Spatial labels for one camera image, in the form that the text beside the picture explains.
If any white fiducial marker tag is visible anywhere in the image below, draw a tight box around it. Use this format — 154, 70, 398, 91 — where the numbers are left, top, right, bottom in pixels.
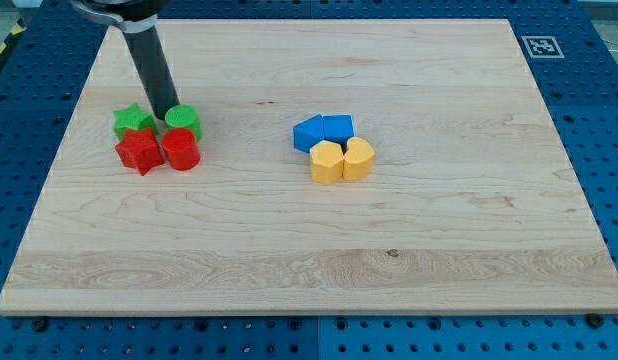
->
521, 35, 564, 59

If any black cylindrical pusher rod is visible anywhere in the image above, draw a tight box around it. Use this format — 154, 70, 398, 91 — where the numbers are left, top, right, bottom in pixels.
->
123, 26, 180, 120

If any green star block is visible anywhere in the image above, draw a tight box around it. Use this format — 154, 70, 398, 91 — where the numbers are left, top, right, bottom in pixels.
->
113, 103, 158, 140

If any red star block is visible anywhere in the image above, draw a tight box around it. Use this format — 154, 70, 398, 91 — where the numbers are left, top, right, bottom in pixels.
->
115, 128, 165, 176

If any green cylinder block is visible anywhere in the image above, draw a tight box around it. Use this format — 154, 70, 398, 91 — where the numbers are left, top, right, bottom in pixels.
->
165, 104, 204, 141

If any yellow hexagon block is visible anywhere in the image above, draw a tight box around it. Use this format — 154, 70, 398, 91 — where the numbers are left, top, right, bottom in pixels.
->
309, 140, 344, 184

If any yellow heart block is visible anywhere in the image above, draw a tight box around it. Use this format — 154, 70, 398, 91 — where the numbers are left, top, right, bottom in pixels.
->
343, 137, 375, 181

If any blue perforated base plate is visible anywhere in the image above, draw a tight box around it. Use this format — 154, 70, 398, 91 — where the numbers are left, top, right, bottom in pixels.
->
0, 0, 618, 359

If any blue triangle block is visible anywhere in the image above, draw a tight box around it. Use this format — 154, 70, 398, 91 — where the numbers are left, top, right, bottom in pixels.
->
293, 114, 324, 153

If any wooden board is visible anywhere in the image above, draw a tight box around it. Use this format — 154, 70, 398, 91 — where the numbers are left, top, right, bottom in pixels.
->
0, 19, 618, 317

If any blue pentagon block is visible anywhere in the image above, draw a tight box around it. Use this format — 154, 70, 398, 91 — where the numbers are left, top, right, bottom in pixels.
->
323, 114, 354, 145

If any red cylinder block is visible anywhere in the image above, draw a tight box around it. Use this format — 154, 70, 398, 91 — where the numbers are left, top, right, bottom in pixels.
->
161, 128, 201, 171

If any robot arm flange with clamp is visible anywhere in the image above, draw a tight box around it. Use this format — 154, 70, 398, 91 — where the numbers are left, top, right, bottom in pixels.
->
69, 0, 170, 34

